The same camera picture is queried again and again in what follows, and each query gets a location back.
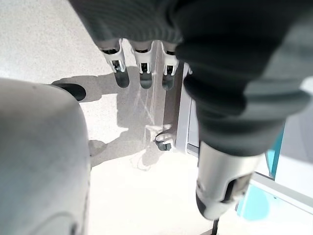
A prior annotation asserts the blue front cart drawer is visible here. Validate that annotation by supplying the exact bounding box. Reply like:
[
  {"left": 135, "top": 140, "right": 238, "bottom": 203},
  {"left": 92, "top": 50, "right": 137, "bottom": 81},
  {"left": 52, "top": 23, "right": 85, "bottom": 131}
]
[{"left": 236, "top": 183, "right": 272, "bottom": 221}]

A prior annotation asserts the light blue waste bin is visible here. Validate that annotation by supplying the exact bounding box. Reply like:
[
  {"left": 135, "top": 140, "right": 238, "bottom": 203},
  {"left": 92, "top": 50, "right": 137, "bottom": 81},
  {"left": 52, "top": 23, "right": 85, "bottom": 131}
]
[{"left": 266, "top": 121, "right": 286, "bottom": 180}]

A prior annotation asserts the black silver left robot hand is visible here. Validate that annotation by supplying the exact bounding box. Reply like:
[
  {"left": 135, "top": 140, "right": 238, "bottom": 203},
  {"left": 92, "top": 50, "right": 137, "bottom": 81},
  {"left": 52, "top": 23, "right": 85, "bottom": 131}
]
[{"left": 68, "top": 0, "right": 313, "bottom": 221}]

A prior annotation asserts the grey cart caster wheel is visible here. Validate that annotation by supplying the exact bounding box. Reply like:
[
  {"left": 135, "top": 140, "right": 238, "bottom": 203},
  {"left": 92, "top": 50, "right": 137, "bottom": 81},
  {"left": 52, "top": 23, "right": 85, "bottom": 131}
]
[{"left": 154, "top": 129, "right": 175, "bottom": 151}]

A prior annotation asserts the white medical cart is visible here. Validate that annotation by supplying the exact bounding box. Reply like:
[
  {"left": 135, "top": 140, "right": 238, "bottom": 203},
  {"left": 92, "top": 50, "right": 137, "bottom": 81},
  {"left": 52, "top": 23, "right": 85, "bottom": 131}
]
[{"left": 151, "top": 41, "right": 313, "bottom": 209}]

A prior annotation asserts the black robot left foot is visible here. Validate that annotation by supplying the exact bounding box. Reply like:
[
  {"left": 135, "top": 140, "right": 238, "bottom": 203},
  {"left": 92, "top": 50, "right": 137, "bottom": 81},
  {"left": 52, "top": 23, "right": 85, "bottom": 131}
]
[{"left": 51, "top": 83, "right": 87, "bottom": 101}]

